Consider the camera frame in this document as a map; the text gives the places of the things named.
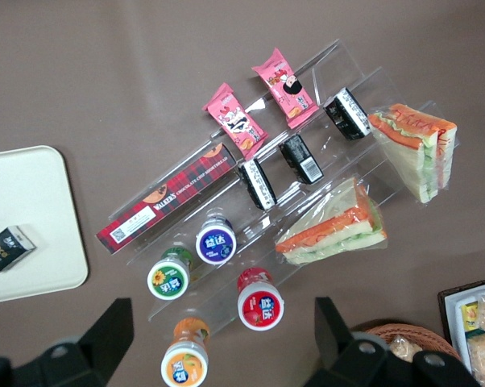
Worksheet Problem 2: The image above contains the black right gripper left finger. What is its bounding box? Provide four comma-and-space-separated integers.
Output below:
0, 298, 135, 387

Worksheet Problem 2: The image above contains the pink cartoon snack pack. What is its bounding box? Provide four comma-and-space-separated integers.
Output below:
201, 82, 269, 160
251, 47, 320, 130

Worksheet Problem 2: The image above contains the black snack pack gold print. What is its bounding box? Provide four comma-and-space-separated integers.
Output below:
0, 224, 37, 276

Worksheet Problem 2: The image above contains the white rectangular snack tray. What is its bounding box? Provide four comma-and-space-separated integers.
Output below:
443, 280, 485, 387

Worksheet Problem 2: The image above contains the red tartan shortbread box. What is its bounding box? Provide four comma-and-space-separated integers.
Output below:
95, 143, 238, 255

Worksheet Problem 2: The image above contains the clear bag of puffed snacks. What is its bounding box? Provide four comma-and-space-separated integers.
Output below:
388, 336, 425, 364

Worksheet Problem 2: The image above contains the triangle sandwich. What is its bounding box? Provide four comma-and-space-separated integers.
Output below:
275, 177, 389, 266
366, 102, 459, 205

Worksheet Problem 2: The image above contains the clear acrylic tiered shelf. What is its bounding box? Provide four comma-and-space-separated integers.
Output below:
107, 38, 459, 323

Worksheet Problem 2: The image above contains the brown wicker snack basket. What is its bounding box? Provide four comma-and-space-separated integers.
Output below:
363, 320, 463, 364

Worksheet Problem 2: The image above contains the dark board under snack tray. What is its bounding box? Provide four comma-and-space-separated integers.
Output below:
437, 275, 485, 347

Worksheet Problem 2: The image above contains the blue gum bottle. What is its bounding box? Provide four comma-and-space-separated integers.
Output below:
195, 216, 238, 265

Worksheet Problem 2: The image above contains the green gum bottle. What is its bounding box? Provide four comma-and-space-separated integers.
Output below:
147, 248, 195, 300

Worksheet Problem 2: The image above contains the black white snack pack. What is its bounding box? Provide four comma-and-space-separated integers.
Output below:
322, 87, 371, 142
279, 134, 325, 185
238, 157, 278, 210

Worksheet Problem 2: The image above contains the red gum bottle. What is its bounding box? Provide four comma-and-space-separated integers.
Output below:
237, 268, 286, 331

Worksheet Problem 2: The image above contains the orange gum bottle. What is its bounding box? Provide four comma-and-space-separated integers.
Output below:
160, 317, 211, 387

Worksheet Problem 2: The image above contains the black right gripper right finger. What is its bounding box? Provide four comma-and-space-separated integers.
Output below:
305, 297, 482, 387

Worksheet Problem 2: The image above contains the yellow snack pack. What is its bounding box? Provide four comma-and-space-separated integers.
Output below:
461, 301, 481, 332

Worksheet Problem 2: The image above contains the cream plastic serving tray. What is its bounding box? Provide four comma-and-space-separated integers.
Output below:
0, 144, 89, 306

